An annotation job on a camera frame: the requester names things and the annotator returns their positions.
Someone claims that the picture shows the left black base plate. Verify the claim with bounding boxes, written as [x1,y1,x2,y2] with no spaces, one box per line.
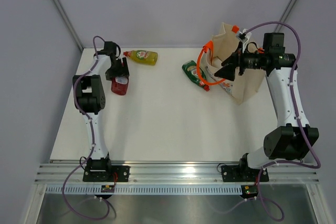
[82,165,130,183]

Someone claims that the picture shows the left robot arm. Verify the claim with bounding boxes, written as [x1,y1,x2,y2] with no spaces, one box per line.
[72,41,129,182]

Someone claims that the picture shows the red dish soap bottle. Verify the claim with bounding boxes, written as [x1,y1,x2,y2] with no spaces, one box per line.
[111,77,129,95]

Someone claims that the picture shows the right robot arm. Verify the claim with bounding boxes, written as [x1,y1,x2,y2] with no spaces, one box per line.
[215,31,319,181]

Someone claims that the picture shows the beige canvas bag orange handles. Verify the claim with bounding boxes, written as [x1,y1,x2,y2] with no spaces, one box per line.
[197,23,265,104]

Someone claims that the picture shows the yellow dish soap bottle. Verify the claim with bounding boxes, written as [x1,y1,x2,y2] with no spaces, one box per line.
[123,50,158,66]

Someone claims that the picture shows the green dish soap bottle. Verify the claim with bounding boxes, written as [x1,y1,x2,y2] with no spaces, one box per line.
[182,60,210,91]

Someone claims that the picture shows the white slotted cable duct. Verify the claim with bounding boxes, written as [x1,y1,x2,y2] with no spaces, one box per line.
[46,184,242,195]

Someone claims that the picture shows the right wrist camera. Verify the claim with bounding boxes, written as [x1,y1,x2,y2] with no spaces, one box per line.
[236,29,252,50]

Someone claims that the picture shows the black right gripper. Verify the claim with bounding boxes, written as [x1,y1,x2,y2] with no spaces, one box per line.
[215,41,267,81]

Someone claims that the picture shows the aluminium mounting rail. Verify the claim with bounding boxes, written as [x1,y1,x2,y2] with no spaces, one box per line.
[35,162,319,184]

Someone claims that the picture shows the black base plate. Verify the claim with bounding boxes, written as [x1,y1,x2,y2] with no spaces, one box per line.
[82,165,130,183]
[220,165,269,183]

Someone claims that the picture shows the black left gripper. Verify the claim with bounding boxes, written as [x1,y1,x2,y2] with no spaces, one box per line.
[106,58,129,82]

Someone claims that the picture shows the left aluminium frame post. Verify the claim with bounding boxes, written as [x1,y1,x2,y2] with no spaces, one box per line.
[51,0,84,52]

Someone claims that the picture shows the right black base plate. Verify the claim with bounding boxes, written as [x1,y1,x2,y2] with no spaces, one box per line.
[220,165,269,183]

